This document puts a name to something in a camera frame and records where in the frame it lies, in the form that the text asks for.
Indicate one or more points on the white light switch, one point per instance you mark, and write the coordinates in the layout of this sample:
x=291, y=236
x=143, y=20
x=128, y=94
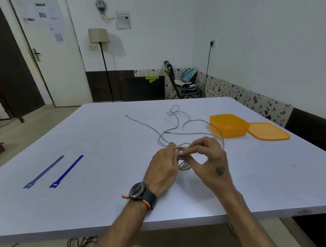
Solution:
x=93, y=46

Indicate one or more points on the person's left forearm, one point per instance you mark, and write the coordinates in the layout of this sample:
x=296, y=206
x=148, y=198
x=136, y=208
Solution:
x=122, y=226

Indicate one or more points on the orange plastic lid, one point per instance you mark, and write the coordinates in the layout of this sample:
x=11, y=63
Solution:
x=268, y=131

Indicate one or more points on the paper notices on door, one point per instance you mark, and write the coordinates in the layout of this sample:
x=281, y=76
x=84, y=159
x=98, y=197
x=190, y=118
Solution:
x=43, y=15

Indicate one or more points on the person's left hand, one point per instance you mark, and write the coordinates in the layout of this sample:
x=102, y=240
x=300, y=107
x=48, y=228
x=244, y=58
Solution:
x=160, y=170

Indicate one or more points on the floor lamp with beige shade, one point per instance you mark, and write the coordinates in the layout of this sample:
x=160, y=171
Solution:
x=99, y=37

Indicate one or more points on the wall socket with black plug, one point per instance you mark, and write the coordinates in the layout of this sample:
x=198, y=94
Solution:
x=213, y=43

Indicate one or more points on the black folding chair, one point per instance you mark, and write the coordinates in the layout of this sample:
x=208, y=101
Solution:
x=175, y=81

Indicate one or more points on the orange plastic container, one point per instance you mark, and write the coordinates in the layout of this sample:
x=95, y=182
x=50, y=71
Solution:
x=229, y=126

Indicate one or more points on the person's left fingers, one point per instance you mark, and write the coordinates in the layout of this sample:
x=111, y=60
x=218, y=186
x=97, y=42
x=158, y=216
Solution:
x=174, y=155

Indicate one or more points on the black wristwatch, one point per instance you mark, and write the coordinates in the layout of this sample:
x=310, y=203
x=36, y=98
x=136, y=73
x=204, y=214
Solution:
x=142, y=194

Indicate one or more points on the blue bag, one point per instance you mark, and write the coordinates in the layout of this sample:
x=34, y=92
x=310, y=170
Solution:
x=189, y=74

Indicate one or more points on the black board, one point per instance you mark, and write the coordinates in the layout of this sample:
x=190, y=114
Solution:
x=142, y=89

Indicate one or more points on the white door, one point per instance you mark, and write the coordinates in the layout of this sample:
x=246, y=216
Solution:
x=66, y=71

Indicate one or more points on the person's right hand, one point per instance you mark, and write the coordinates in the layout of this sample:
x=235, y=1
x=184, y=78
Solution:
x=216, y=165

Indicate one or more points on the person's right forearm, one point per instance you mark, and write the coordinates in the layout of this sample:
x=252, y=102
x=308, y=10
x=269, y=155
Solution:
x=244, y=221

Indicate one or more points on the person's right thumb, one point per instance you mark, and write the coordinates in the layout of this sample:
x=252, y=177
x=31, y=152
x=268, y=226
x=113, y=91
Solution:
x=191, y=165

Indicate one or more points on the white wall panel box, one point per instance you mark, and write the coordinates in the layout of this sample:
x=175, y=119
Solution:
x=123, y=20

